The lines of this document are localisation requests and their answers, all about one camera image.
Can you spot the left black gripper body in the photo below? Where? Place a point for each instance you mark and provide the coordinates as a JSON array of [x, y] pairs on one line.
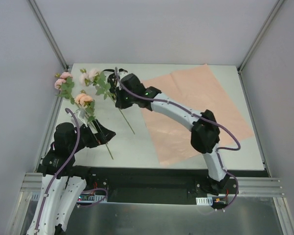
[[94, 135]]

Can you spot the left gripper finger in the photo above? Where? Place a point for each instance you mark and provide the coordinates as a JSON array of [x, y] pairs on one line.
[[102, 140], [102, 132]]

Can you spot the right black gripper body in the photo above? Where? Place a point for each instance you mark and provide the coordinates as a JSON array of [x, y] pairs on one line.
[[117, 87]]

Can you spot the peach fake flower stem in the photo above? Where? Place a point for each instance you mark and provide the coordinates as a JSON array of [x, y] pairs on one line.
[[86, 102]]

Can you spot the pale pink fake flower stem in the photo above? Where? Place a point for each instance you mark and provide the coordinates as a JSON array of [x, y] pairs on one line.
[[97, 79]]

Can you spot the pink fake flower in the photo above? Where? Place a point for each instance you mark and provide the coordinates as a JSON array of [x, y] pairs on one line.
[[64, 84]]

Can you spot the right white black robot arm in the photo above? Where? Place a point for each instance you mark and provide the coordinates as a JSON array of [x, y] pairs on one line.
[[203, 127]]

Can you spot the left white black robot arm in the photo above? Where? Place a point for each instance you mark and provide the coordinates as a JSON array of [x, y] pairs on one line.
[[66, 185]]

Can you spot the black ribbon gold lettering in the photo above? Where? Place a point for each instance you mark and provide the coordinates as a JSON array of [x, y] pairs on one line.
[[112, 80]]

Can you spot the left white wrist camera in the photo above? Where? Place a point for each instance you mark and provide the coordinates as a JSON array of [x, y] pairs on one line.
[[80, 114]]

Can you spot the left white cable duct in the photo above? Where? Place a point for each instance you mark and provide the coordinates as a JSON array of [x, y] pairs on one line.
[[93, 198]]

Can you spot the white cable duct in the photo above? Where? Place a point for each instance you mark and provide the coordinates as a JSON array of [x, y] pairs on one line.
[[204, 201], [93, 198]]

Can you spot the right white cable duct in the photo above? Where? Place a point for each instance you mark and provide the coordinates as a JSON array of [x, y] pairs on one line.
[[204, 201]]

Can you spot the left aluminium frame post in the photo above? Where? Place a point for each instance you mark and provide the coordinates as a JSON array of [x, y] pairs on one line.
[[48, 34]]

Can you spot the aluminium frame post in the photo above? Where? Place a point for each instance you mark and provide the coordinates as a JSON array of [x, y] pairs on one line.
[[261, 33], [48, 34]]

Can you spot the front aluminium rail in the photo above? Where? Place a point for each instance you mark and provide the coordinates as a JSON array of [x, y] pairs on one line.
[[248, 186]]

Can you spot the right aluminium frame post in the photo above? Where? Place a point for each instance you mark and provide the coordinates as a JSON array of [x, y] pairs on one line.
[[261, 33]]

